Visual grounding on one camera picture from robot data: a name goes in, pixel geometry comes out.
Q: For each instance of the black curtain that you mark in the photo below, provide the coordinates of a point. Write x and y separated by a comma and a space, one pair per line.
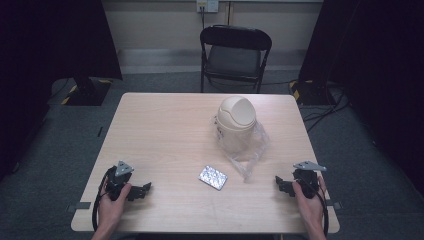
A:
50, 50
376, 66

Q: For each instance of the silver blister pack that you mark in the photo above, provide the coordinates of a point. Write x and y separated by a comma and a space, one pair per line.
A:
213, 177

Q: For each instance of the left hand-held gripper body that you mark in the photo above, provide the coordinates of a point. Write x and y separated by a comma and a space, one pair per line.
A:
120, 176

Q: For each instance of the cream swing-lid trash bin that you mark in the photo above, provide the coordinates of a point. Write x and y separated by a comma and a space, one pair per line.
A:
235, 124

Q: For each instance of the clear plastic bag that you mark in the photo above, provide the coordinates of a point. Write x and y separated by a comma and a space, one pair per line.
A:
254, 151

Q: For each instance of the grey table edge bracket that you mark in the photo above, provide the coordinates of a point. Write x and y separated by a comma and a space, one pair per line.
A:
334, 204
79, 206

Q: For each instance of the black stand base striped tape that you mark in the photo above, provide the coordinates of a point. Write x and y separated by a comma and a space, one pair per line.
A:
310, 91
87, 91

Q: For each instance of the black folding chair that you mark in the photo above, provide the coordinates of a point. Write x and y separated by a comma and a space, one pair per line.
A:
233, 60

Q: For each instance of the person's right hand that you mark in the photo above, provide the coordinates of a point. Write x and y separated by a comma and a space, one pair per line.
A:
310, 208

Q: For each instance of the white wall outlet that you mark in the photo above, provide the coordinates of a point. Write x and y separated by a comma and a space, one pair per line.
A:
207, 5

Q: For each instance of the person's left hand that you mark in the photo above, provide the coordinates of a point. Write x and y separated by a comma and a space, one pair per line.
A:
111, 210

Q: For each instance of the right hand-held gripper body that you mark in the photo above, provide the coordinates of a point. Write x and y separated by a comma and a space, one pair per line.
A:
307, 180

